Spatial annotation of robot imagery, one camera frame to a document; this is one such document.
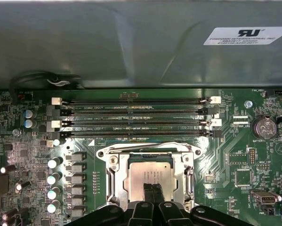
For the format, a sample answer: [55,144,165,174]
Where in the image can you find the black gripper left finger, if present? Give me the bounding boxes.
[70,183,155,226]

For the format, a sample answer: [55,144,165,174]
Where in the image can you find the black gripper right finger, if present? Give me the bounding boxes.
[153,183,256,226]

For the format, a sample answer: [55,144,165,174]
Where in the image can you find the metal locking lever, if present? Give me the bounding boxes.
[185,163,196,197]
[103,142,197,155]

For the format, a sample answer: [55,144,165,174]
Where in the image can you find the silver CPU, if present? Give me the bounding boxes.
[123,161,179,204]

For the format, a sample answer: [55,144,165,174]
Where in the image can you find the CPU socket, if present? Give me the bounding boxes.
[95,141,202,212]

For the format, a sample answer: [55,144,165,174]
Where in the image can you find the green motherboard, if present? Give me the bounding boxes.
[0,88,282,226]

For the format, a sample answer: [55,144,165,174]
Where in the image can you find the internal USB port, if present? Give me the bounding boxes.
[250,190,282,206]

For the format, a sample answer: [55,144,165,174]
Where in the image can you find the round coin battery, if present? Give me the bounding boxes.
[253,116,279,140]

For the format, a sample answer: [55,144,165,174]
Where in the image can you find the black PC case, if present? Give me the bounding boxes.
[0,0,282,91]

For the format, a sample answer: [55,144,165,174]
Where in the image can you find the white certification label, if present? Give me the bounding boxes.
[203,26,282,46]

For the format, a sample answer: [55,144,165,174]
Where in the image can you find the thin black wire bundle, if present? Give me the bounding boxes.
[9,71,85,105]

